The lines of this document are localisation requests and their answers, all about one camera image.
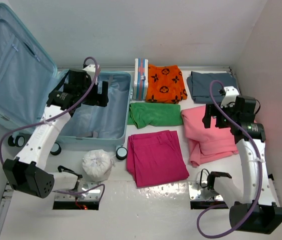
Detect white first aid case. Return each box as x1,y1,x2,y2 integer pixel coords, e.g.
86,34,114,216
133,58,148,101

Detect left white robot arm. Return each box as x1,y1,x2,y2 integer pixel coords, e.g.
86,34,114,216
2,65,108,199

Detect orange patterned towel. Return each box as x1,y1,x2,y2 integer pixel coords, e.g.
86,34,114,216
145,64,188,104

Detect grey blue cloth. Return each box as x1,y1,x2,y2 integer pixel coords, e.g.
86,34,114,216
186,70,239,104

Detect light blue open suitcase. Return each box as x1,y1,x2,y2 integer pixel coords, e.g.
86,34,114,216
0,3,131,146

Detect green towel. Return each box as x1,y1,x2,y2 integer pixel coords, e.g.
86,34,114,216
127,102,183,129

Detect white drawstring bag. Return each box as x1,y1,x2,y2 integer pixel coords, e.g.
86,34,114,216
82,149,115,182

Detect metal base plate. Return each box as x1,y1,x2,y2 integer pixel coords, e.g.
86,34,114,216
188,180,223,202
54,181,105,202

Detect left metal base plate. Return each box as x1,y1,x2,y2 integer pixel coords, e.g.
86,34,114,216
54,181,105,202

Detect pink hoodie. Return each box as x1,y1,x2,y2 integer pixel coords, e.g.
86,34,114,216
181,106,238,167

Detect suitcase wheel far left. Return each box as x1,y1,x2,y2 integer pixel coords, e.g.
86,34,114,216
8,135,26,148

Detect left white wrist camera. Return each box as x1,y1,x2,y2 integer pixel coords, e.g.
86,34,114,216
83,64,100,78

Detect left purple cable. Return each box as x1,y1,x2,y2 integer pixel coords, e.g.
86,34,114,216
0,56,106,203

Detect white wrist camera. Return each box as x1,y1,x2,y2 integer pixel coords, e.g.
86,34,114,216
220,86,239,108
83,64,100,78

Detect purple cable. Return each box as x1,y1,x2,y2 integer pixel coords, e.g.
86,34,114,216
0,56,106,203
196,79,265,238

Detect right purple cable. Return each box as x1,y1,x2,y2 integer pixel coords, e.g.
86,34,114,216
196,79,265,238

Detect suitcase wheel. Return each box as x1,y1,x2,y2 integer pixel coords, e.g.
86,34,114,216
50,142,62,156
116,146,128,161
8,135,26,148

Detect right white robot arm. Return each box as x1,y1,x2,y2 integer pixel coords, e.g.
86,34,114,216
202,93,282,239

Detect suitcase wheel front left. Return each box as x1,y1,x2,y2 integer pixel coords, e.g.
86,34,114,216
50,142,62,156

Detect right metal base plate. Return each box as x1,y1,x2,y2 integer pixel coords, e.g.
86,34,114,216
188,180,223,202

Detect suitcase wheel front right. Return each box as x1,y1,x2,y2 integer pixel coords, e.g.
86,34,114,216
116,146,128,161

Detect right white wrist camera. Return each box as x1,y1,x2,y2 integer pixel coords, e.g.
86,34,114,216
220,86,239,108

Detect magenta pants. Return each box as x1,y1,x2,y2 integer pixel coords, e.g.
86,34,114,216
126,130,189,188

